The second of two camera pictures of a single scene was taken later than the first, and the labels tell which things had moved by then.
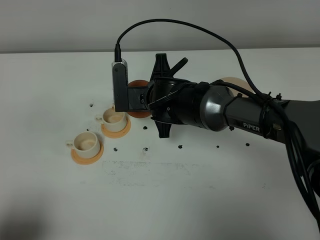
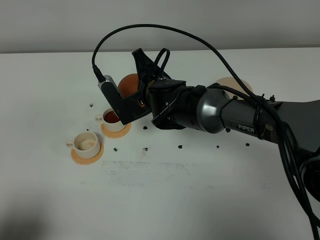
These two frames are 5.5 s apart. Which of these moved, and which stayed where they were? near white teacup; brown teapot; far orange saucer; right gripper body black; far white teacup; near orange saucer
Moved: right gripper body black; brown teapot
Stayed: near orange saucer; far white teacup; far orange saucer; near white teacup
